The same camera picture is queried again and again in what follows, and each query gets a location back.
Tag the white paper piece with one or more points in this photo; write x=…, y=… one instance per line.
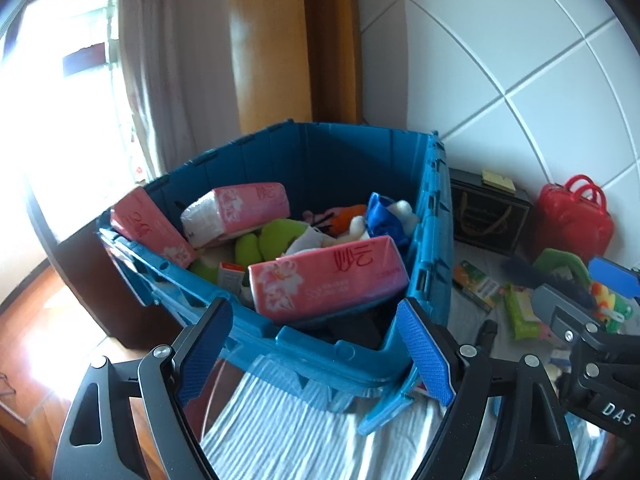
x=305, y=242

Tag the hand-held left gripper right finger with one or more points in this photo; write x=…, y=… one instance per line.
x=425, y=355

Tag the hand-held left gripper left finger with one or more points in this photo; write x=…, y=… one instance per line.
x=205, y=350

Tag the blue plastic crate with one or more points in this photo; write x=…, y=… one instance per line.
x=325, y=170

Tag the pink tissue pack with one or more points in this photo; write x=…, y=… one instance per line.
x=235, y=210
x=150, y=230
x=327, y=275

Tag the beige curtain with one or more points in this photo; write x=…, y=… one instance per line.
x=175, y=60

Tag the black gift box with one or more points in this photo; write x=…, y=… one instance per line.
x=487, y=220

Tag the dark wooden bedside cabinet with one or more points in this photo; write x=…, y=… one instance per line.
x=115, y=290

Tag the green wipes packet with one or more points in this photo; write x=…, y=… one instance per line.
x=522, y=312

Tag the yellow orange plush toy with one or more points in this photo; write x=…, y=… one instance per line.
x=600, y=292

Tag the pink pig plush orange dress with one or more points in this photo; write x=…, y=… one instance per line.
x=335, y=217

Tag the red hard case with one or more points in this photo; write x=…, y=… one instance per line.
x=575, y=220

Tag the small blue white plush toy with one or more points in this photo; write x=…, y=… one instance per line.
x=385, y=210

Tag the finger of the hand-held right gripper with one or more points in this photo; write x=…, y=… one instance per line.
x=560, y=310
x=617, y=280

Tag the red white small box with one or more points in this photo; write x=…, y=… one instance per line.
x=232, y=275

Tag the green frog plush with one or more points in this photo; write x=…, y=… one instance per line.
x=617, y=305

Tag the yellow sticky note pad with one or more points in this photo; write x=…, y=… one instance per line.
x=497, y=181

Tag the black brush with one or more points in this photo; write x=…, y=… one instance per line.
x=486, y=337

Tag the green orange small box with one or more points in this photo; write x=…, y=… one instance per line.
x=475, y=285

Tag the green plush toy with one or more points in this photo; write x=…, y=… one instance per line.
x=275, y=237

